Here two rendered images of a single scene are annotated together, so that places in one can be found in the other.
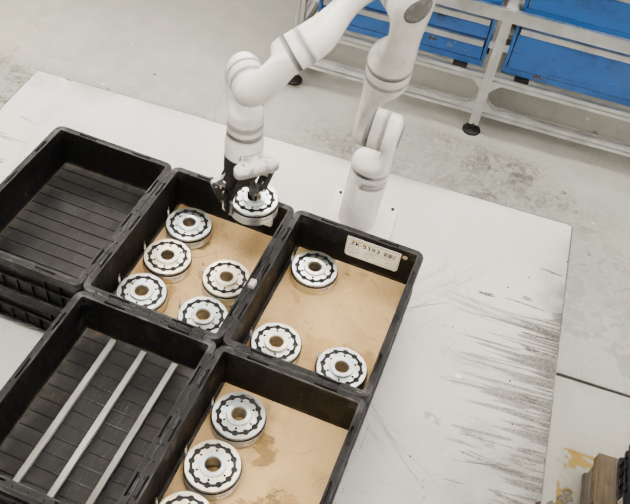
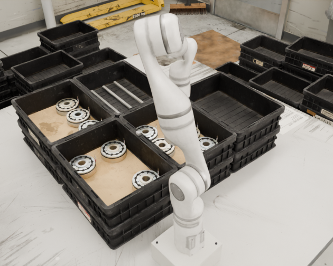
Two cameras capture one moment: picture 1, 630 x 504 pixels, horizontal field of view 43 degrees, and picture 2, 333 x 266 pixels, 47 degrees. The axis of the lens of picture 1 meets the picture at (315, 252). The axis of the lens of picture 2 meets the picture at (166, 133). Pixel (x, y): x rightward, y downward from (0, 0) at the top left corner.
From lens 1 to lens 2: 1.98 m
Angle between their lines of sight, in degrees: 82
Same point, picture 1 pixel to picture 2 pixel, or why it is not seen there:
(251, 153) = not seen: hidden behind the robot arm
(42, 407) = (140, 94)
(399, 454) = (45, 206)
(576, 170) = not seen: outside the picture
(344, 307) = (118, 189)
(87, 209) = (238, 123)
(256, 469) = (69, 130)
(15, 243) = (226, 102)
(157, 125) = not seen: outside the picture
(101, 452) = (111, 101)
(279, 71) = not seen: hidden behind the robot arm
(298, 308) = (130, 171)
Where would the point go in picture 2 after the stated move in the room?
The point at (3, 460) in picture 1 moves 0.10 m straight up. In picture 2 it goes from (127, 84) to (125, 66)
